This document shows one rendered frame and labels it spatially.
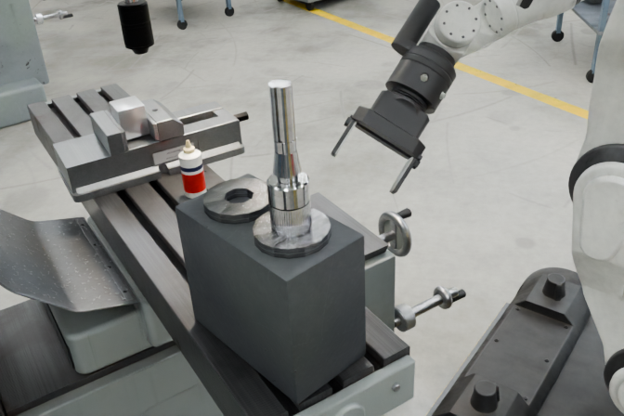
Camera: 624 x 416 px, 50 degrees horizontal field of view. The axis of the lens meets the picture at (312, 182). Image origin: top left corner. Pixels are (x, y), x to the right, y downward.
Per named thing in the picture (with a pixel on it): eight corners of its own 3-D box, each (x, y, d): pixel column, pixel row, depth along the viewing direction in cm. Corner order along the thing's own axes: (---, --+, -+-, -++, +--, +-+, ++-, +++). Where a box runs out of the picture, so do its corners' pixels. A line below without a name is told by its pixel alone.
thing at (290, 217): (303, 240, 74) (300, 200, 72) (264, 234, 76) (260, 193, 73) (318, 218, 78) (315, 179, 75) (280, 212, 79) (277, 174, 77)
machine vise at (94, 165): (217, 127, 149) (212, 81, 143) (247, 152, 137) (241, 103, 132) (58, 172, 134) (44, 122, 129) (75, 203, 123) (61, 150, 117)
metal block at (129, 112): (140, 123, 134) (135, 95, 131) (149, 133, 130) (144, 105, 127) (114, 129, 132) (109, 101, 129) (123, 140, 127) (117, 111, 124)
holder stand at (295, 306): (260, 279, 101) (248, 162, 91) (367, 354, 86) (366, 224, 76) (193, 318, 94) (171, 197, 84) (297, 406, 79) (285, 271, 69)
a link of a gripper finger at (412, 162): (392, 189, 100) (412, 155, 101) (388, 191, 103) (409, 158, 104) (400, 195, 100) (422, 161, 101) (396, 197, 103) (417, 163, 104)
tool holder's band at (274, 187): (300, 200, 72) (299, 191, 71) (260, 193, 73) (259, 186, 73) (315, 179, 75) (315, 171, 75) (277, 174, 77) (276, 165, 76)
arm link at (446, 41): (439, 98, 109) (474, 42, 110) (458, 82, 98) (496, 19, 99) (380, 61, 109) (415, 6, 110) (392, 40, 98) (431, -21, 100)
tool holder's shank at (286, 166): (295, 188, 72) (289, 90, 66) (268, 183, 73) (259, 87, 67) (306, 174, 74) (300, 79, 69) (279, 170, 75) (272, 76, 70)
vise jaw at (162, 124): (163, 113, 139) (161, 96, 137) (185, 135, 130) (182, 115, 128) (136, 121, 137) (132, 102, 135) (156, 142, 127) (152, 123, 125)
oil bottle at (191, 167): (201, 186, 126) (193, 133, 121) (210, 194, 123) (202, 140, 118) (181, 192, 125) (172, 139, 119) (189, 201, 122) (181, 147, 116)
